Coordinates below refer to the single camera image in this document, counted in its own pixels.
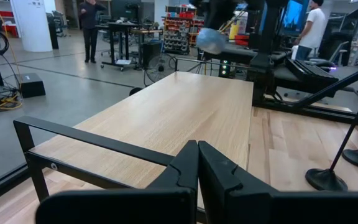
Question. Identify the person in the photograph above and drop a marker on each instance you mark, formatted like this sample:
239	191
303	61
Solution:
314	28
89	28

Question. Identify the wood top desk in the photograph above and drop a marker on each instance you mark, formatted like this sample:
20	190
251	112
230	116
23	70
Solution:
145	30

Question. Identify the grey office chair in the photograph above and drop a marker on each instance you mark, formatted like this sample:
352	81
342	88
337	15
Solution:
337	53

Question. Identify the black desk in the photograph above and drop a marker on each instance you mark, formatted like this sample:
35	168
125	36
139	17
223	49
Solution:
117	26

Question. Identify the blue screen monitor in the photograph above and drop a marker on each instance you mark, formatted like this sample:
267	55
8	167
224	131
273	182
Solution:
292	15

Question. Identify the black waste bin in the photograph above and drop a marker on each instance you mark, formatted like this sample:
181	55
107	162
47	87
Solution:
151	53

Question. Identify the white round pillar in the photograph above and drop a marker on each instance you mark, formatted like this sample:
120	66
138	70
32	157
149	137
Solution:
33	25

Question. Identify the pale blue plastic bag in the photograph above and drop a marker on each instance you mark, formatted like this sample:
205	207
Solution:
211	40

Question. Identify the black keyboard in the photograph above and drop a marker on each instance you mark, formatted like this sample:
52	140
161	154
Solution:
309	70

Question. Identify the parts bin storage rack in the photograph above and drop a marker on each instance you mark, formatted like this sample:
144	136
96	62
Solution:
179	34

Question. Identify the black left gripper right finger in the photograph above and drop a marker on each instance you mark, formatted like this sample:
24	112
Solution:
228	202

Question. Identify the black floor fan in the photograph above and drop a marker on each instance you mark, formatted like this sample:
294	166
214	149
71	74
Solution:
158	70

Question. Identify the black box green lights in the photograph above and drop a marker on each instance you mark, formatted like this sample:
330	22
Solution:
224	73

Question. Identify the yellow plastic jug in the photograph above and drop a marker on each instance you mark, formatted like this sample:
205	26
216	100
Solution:
234	31

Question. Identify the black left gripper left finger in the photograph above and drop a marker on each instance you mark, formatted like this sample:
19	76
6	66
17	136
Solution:
166	205

